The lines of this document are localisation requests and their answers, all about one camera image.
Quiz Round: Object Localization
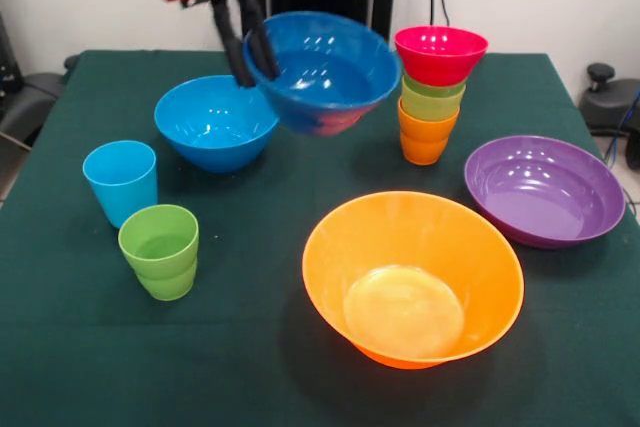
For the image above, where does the orange cup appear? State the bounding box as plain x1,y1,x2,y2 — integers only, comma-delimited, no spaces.
396,98,461,145
399,134,450,167

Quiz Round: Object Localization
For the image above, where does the light blue cup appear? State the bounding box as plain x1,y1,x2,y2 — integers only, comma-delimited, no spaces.
82,139,159,230

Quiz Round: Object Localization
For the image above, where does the light green cup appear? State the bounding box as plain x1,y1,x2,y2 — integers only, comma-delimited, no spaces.
133,262,198,303
117,203,200,281

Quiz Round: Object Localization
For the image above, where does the dark blue small bowl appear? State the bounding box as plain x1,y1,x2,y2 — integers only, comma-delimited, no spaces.
243,10,403,138

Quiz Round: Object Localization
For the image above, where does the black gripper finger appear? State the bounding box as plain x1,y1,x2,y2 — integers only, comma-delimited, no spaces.
238,0,281,82
209,0,257,88

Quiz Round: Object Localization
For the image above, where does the yellow translucent cup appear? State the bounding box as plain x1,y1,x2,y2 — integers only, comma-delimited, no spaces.
399,81,467,122

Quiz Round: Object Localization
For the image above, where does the dark green tablecloth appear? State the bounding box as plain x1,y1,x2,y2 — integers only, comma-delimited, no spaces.
0,49,640,427

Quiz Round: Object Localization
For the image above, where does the black pedestal base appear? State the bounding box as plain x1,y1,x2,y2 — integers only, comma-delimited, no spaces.
578,62,640,171
0,6,69,148

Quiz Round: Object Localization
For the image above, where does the light blue bowl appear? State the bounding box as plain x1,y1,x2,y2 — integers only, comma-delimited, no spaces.
153,74,280,174

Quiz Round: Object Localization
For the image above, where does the large orange bowl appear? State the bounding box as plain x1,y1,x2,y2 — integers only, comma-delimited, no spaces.
301,190,526,371

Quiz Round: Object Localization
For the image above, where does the pink-red small bowl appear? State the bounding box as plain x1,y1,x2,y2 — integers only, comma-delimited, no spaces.
393,25,490,88

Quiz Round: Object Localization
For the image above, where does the purple bowl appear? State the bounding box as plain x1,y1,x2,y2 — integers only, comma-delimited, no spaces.
463,134,627,250

